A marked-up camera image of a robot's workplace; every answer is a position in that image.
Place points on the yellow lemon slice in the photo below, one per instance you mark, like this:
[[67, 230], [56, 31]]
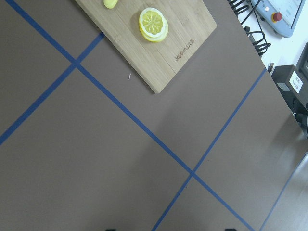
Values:
[[153, 25]]

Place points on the yellow plastic knife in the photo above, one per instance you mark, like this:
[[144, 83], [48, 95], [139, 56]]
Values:
[[110, 4]]

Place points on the blue teach pendant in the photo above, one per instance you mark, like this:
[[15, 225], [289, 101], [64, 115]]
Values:
[[281, 15]]

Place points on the bamboo cutting board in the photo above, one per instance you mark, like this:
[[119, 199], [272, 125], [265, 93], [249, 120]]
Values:
[[190, 24]]

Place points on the black power adapter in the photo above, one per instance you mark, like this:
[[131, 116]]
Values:
[[293, 87]]

